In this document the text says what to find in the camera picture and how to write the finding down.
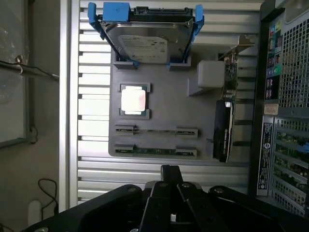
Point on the grey parts rack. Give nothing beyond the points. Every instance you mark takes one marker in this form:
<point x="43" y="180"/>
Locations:
<point x="166" y="101"/>

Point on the green RAM stick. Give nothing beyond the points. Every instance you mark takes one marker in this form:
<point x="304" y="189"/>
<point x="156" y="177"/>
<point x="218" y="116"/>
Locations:
<point x="157" y="131"/>
<point x="154" y="151"/>

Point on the silver hard disk drive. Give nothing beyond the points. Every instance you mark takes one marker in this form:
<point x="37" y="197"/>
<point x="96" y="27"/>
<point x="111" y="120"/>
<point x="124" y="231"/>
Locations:
<point x="147" y="41"/>

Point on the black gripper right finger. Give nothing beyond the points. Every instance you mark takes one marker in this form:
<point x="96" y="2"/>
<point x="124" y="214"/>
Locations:
<point x="193" y="200"/>

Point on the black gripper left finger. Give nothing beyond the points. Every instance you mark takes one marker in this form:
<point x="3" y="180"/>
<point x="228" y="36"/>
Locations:
<point x="158" y="193"/>

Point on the blue disk caddy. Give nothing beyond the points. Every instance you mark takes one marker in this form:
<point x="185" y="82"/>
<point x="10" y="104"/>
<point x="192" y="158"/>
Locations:
<point x="114" y="13"/>

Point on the grey case label sticker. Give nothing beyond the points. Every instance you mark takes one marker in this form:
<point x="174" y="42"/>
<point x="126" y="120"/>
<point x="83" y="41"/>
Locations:
<point x="265" y="154"/>

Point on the white floor device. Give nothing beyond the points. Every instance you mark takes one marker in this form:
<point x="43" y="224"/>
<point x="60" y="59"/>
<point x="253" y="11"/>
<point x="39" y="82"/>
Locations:
<point x="35" y="212"/>

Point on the black graphics card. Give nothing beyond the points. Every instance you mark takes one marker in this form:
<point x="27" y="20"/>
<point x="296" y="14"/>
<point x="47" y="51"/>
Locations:
<point x="223" y="130"/>

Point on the white plastic block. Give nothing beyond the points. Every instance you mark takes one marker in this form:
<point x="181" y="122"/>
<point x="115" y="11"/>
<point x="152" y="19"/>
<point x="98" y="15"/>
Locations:
<point x="211" y="73"/>

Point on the black PC case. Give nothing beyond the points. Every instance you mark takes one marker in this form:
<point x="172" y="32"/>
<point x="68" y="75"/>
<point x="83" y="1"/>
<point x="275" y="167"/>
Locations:
<point x="289" y="120"/>

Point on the silver CPU chip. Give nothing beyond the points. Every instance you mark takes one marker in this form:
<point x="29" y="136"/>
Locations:
<point x="133" y="99"/>

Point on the glass side desk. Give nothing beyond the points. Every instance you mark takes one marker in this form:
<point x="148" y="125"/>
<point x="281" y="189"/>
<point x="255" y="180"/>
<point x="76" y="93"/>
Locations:
<point x="14" y="72"/>

